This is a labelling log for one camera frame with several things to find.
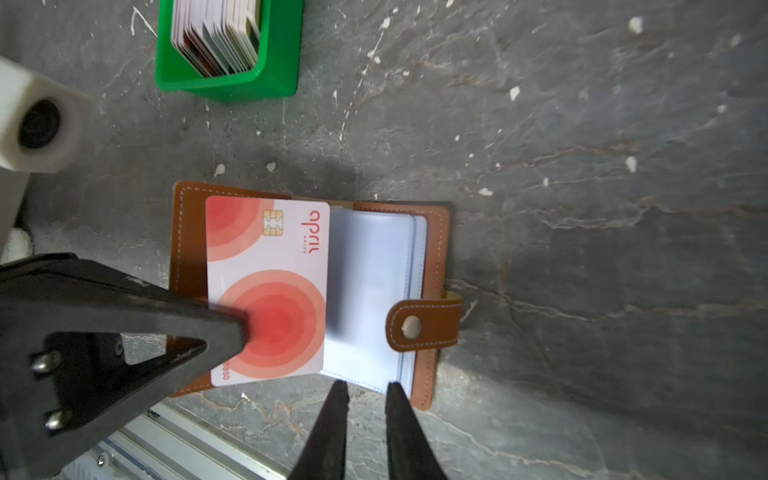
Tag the brown leather card holder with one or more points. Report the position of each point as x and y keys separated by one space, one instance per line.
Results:
x=388 y=312

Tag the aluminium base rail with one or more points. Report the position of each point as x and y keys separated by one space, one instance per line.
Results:
x=168 y=443

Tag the green plastic card tray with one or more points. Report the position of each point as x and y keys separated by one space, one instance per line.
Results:
x=275 y=75

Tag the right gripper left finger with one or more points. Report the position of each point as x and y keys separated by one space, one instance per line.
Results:
x=324 y=455

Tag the white red circles credit card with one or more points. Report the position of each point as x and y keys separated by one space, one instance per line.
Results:
x=268 y=260

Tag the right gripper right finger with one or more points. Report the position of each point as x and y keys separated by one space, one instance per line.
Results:
x=409 y=454

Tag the stack of credit cards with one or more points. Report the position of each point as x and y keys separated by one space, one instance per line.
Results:
x=217 y=37

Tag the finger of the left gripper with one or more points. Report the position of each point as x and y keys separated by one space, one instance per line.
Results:
x=86 y=348

